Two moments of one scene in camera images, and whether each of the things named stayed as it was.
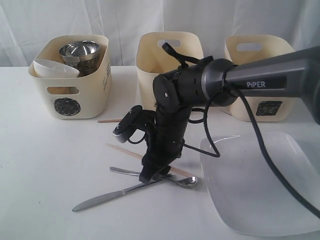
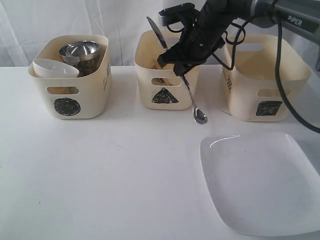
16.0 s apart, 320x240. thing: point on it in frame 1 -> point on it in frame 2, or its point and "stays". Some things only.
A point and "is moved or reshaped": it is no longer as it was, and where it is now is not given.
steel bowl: [83, 55] stays
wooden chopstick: [109, 120] -> [162, 79]
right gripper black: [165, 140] -> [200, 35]
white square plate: [250, 195] stays
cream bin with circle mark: [78, 97] stays
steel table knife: [114, 194] -> [158, 32]
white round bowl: [49, 69] stays
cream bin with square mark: [242, 49] stays
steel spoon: [187, 182] is moved or reshaped
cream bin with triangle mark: [152, 61] stays
